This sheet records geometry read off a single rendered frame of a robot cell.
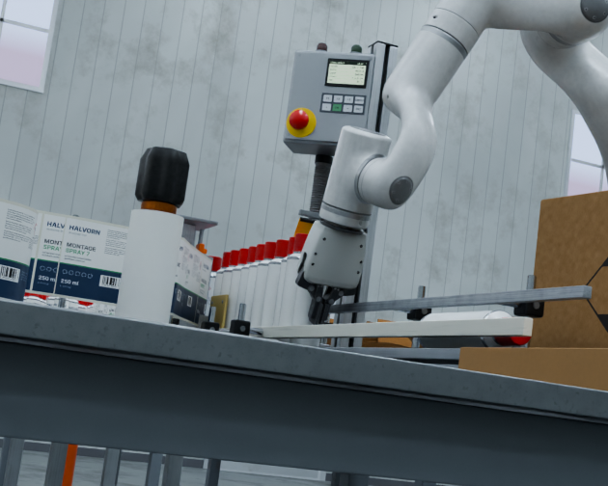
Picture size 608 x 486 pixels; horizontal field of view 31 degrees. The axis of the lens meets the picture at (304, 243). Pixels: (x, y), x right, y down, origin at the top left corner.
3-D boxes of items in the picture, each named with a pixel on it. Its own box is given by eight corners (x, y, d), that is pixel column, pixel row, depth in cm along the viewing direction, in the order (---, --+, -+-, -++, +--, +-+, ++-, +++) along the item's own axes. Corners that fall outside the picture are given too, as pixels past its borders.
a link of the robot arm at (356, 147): (385, 218, 178) (349, 202, 185) (406, 140, 175) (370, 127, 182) (346, 213, 172) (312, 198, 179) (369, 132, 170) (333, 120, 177)
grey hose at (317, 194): (299, 257, 218) (313, 156, 221) (316, 260, 219) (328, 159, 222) (306, 256, 214) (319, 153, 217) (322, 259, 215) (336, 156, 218)
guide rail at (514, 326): (217, 337, 217) (219, 328, 217) (223, 338, 217) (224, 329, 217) (522, 335, 118) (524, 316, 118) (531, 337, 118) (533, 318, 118)
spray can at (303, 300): (283, 347, 187) (298, 230, 190) (310, 351, 189) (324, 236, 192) (296, 347, 182) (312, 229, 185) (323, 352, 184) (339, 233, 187)
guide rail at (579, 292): (256, 317, 220) (257, 310, 220) (261, 317, 220) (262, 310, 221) (583, 297, 121) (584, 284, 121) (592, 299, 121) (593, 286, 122)
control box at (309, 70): (292, 153, 221) (304, 65, 223) (374, 160, 217) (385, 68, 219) (281, 141, 211) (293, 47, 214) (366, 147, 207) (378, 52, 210)
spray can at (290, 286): (270, 346, 191) (285, 232, 194) (296, 350, 194) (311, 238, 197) (282, 347, 187) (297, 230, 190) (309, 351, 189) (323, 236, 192)
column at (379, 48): (325, 384, 205) (368, 45, 214) (346, 387, 206) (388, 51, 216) (335, 385, 201) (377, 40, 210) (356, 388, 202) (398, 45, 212)
